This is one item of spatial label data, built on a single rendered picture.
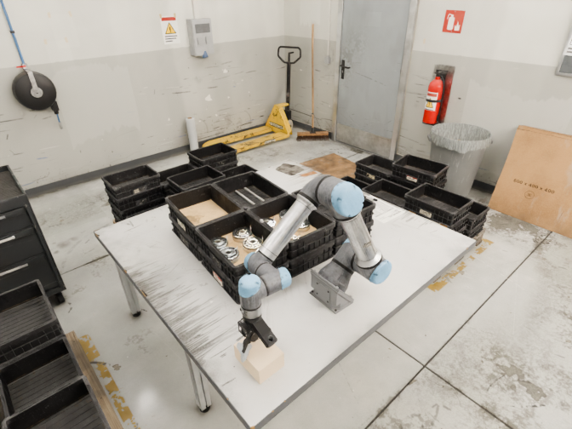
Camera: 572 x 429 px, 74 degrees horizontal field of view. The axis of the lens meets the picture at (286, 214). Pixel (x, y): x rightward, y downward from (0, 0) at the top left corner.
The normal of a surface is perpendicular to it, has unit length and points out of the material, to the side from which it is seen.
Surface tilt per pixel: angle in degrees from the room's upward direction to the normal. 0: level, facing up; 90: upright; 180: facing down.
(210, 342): 0
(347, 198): 77
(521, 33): 90
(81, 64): 90
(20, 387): 0
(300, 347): 0
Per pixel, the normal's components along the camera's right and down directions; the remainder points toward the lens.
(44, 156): 0.66, 0.38
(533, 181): -0.72, 0.16
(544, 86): -0.75, 0.36
